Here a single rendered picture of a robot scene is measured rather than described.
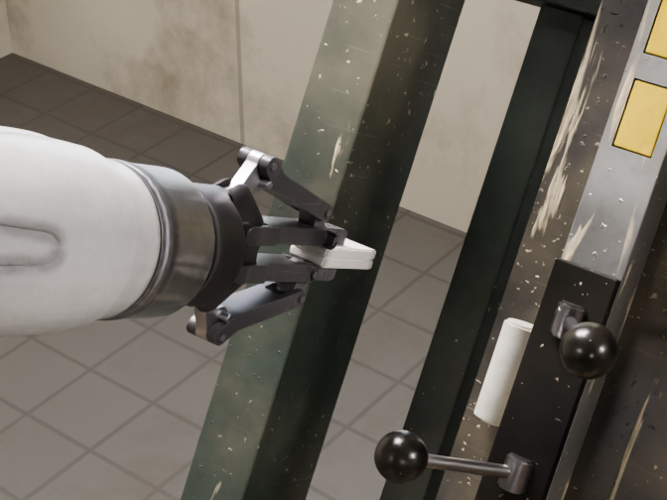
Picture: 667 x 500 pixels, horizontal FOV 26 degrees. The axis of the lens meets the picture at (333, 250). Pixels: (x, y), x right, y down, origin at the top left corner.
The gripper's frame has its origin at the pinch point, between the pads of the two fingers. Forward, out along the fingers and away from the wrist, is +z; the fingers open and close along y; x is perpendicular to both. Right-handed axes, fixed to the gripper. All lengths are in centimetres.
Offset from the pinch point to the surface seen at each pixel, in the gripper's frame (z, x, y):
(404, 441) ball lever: 0.3, 9.7, 10.5
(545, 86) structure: 20.4, 2.7, -15.7
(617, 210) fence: 11.4, 15.0, -8.7
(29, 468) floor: 148, -138, 93
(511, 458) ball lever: 9.5, 14.2, 10.8
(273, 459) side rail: 13.4, -7.0, 20.4
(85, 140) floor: 242, -227, 37
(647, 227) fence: 13.0, 17.0, -8.2
